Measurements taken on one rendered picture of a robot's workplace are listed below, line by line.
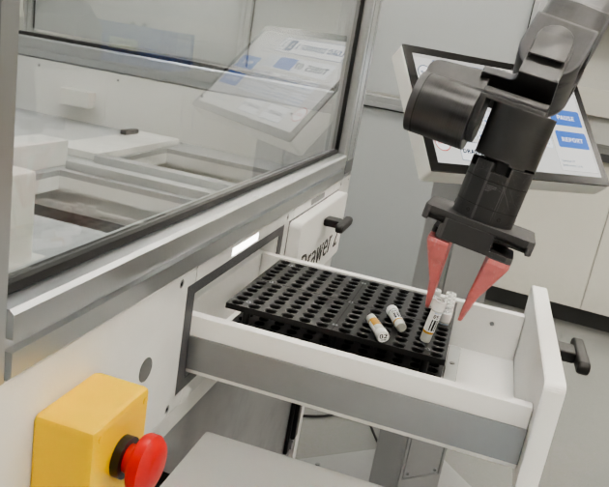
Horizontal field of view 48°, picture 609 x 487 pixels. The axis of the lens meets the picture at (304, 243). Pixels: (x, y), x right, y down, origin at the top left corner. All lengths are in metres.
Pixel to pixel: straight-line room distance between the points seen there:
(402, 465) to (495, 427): 1.25
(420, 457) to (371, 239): 0.90
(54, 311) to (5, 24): 0.17
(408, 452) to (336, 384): 1.23
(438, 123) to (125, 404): 0.36
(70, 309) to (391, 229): 2.05
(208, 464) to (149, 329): 0.17
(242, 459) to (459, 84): 0.41
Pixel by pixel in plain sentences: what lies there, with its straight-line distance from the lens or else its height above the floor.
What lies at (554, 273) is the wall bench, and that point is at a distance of 3.74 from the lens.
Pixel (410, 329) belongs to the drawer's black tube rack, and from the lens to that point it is 0.71.
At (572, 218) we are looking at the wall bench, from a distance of 3.68.
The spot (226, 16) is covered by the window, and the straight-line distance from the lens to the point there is 0.65.
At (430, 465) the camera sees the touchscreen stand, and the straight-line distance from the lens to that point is 1.93.
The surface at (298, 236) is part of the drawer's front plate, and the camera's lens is 0.92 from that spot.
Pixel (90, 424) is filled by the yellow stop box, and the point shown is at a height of 0.91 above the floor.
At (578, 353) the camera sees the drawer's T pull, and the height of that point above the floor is 0.91.
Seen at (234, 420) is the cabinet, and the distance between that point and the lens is 0.97.
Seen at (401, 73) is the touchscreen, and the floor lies 1.14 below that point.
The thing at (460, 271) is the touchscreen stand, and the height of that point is 0.71.
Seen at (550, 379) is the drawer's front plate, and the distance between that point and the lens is 0.61.
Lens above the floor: 1.16
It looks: 16 degrees down
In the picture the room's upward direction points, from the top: 10 degrees clockwise
